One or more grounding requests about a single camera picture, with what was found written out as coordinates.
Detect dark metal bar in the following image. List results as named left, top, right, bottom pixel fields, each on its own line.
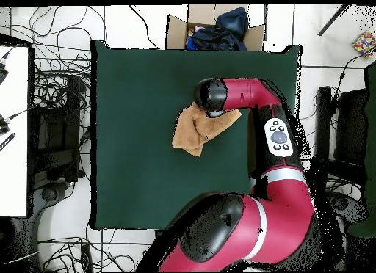
left=317, top=4, right=352, bottom=37

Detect green covered side table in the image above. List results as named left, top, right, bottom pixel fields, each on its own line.
left=347, top=61, right=376, bottom=239

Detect brown cardboard box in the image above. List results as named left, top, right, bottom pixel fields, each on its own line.
left=165, top=4, right=266, bottom=51

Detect orange terry towel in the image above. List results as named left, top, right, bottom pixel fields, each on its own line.
left=171, top=101, right=242, bottom=157

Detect dark blue clothing pile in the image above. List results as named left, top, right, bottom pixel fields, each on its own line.
left=185, top=7, right=250, bottom=51

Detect multicoloured patterned bundle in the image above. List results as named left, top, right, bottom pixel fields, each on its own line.
left=352, top=31, right=376, bottom=59

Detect dark green table cloth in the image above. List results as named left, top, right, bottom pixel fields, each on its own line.
left=90, top=39, right=303, bottom=231

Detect black power strip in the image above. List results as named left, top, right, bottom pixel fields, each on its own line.
left=80, top=244, right=94, bottom=272

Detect black equipment stand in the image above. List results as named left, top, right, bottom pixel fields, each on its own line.
left=29, top=74, right=86, bottom=186
left=314, top=86, right=371, bottom=192

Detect long black cable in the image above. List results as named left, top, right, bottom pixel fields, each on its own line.
left=129, top=4, right=160, bottom=50

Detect tangled black cables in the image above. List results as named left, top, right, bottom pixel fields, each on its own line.
left=0, top=5, right=108, bottom=115
left=297, top=46, right=376, bottom=203

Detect white desk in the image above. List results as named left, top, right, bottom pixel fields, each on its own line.
left=0, top=45, right=30, bottom=218

